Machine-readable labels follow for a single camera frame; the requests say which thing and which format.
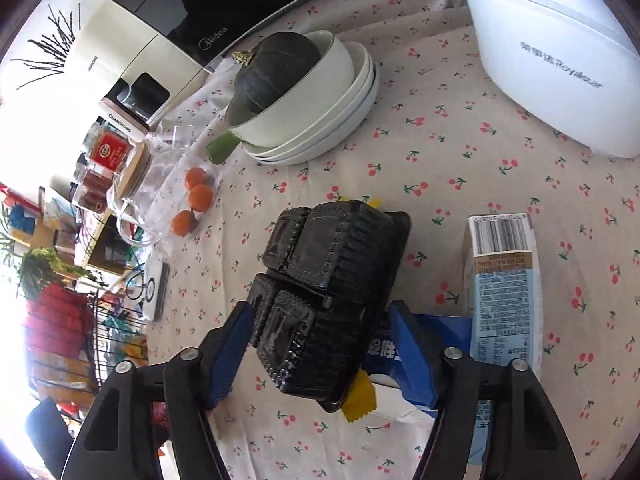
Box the red packets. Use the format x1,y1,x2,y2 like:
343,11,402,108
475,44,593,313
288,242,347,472
24,284,97,363

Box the light blue carton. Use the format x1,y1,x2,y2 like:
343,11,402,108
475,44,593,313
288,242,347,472
466,212,545,480

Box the white kitchen scale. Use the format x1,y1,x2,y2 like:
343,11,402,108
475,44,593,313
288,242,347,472
142,261,171,323

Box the small orange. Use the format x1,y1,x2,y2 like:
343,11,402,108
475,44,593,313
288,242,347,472
188,184,216,212
170,210,197,237
184,167,211,191

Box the green plant sprig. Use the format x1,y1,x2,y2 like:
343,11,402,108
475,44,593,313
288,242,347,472
0,204,93,303

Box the cream air fryer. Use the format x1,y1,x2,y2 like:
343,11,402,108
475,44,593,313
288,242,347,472
64,0,207,133

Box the glass pitcher with wooden lid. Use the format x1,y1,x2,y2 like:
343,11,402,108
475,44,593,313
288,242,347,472
106,125,221,248

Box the white electric pot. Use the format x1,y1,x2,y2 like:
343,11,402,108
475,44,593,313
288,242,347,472
456,0,640,159

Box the dark green squash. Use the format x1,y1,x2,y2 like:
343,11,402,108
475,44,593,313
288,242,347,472
231,31,323,115

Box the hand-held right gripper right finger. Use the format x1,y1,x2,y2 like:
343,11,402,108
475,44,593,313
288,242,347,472
387,300,585,480

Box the cherry print tablecloth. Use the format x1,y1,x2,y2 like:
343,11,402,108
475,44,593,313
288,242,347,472
131,0,640,480

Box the black plastic food tray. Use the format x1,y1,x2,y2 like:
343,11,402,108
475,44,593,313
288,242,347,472
247,200,413,414

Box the white plate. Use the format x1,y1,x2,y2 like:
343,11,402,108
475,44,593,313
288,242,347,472
252,60,380,166
242,40,375,157

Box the glass jar of dried goods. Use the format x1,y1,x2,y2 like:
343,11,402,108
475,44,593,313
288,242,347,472
71,162,113,213

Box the white bowls with squash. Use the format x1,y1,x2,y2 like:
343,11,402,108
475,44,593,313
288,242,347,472
205,30,357,165

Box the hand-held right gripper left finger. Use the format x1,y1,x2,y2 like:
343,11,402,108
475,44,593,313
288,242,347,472
60,300,257,480

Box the dark blue box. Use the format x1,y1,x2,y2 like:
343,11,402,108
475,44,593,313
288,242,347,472
364,314,474,418

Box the black wire rack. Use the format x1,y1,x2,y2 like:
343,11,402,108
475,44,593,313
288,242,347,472
27,270,149,401

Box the red label glass jar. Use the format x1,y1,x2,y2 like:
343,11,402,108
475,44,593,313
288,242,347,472
86,120,135,173

